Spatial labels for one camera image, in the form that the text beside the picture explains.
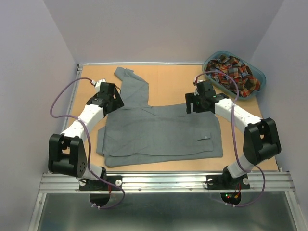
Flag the grey long sleeve shirt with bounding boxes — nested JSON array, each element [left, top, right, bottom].
[[96, 67, 223, 167]]

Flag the aluminium back rail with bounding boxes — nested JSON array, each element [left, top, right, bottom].
[[77, 62, 204, 67]]

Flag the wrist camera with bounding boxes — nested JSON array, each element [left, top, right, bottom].
[[193, 77, 204, 95], [91, 78, 106, 91]]

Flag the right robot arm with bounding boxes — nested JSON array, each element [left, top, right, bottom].
[[185, 80, 281, 190]]

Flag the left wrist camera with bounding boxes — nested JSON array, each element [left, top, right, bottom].
[[91, 78, 106, 91]]

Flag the plaid long sleeve shirt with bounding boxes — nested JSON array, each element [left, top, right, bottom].
[[203, 54, 261, 98]]

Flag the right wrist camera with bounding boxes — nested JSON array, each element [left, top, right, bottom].
[[193, 77, 204, 95]]

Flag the teal plastic basket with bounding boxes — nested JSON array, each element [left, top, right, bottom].
[[202, 51, 266, 101]]

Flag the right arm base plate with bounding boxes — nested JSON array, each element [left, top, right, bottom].
[[205, 174, 250, 191]]

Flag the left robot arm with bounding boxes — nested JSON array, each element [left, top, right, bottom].
[[48, 79, 124, 190]]

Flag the aluminium rail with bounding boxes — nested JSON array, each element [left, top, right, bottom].
[[77, 62, 204, 67], [38, 171, 295, 193]]

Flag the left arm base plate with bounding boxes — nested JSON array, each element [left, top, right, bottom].
[[79, 176, 122, 192]]

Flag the aluminium front rail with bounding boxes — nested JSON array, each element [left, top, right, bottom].
[[38, 171, 295, 193]]

